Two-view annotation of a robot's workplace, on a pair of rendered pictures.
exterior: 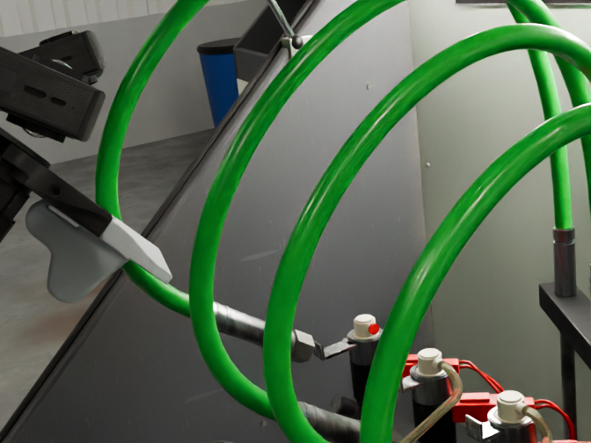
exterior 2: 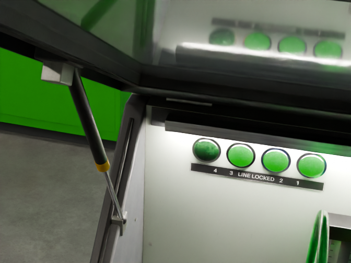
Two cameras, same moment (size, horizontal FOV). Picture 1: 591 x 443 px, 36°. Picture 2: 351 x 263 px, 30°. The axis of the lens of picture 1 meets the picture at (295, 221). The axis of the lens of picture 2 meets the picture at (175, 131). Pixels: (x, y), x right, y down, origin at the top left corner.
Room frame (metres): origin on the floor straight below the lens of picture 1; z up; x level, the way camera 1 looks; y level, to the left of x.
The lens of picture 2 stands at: (0.38, 0.60, 1.96)
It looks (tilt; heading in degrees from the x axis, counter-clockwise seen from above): 29 degrees down; 308
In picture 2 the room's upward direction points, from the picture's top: 3 degrees clockwise
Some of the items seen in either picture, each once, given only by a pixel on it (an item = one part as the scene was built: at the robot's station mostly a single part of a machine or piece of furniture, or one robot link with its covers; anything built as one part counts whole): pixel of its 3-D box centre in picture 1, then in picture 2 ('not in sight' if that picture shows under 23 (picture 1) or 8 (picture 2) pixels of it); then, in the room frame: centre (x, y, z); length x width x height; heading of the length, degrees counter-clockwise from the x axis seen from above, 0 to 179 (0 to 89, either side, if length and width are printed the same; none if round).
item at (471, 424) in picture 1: (492, 418); not in sight; (0.49, -0.10, 1.13); 0.03 x 0.02 x 0.01; 117
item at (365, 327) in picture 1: (367, 336); not in sight; (0.63, -0.04, 1.12); 0.02 x 0.02 x 0.03
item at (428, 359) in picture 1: (432, 372); not in sight; (0.56, -0.08, 1.12); 0.02 x 0.02 x 0.03
